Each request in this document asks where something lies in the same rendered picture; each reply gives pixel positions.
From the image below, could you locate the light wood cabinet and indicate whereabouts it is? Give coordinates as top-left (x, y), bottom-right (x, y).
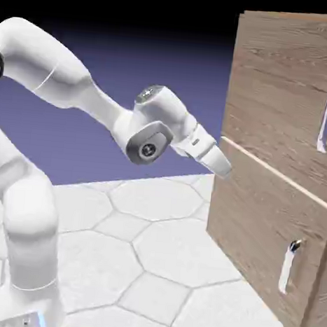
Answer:
top-left (196, 2), bottom-right (327, 327)

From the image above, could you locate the tall wooden cabinet door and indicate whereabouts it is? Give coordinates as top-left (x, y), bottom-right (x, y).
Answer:
top-left (214, 9), bottom-right (327, 209)

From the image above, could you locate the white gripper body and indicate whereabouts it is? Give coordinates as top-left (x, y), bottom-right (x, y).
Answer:
top-left (198, 144), bottom-right (235, 180)

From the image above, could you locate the short wooden cabinet door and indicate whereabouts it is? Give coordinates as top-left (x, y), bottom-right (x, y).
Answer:
top-left (196, 135), bottom-right (327, 327)

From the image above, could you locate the short curved metal handle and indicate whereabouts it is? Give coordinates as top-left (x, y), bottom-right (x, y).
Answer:
top-left (276, 237), bottom-right (303, 296)

